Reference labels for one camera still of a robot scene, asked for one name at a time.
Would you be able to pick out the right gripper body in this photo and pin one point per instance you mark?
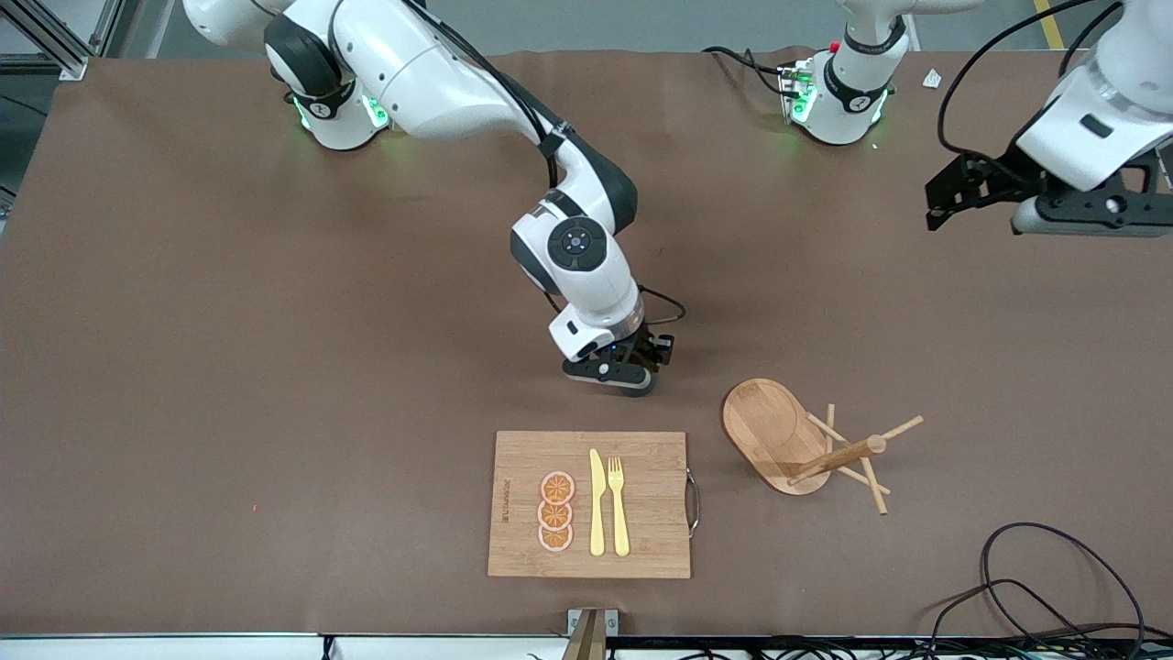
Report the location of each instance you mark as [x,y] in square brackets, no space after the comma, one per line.
[644,346]

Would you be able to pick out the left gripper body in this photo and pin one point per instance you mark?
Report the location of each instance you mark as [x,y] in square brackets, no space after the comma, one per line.
[1006,180]

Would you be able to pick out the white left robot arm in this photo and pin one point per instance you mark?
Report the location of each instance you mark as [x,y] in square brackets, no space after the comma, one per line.
[852,87]

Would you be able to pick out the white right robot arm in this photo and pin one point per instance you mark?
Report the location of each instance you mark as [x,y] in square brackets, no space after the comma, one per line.
[440,82]

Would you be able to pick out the wooden cup rack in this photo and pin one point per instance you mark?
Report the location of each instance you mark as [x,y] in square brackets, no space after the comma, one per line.
[770,431]

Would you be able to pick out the white paper scrap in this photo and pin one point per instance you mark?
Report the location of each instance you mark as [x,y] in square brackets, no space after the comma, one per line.
[932,79]

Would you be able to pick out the bamboo cutting board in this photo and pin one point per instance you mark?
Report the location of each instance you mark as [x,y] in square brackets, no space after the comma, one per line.
[651,495]

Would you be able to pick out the toy orange slice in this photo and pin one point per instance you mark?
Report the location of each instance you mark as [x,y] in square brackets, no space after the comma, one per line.
[557,487]
[554,515]
[554,540]

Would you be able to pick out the yellow plastic knife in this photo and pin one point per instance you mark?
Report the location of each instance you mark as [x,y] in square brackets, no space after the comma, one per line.
[597,513]

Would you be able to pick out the yellow plastic fork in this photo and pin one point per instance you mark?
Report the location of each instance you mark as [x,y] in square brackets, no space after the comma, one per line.
[620,522]

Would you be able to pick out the white edge panel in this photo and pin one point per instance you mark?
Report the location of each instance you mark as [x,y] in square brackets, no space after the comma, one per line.
[183,649]

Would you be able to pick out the metal mount bracket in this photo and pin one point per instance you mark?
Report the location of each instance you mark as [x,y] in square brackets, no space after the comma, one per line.
[591,632]

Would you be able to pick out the aluminium frame profile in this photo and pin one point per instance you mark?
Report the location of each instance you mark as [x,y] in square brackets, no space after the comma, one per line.
[55,41]

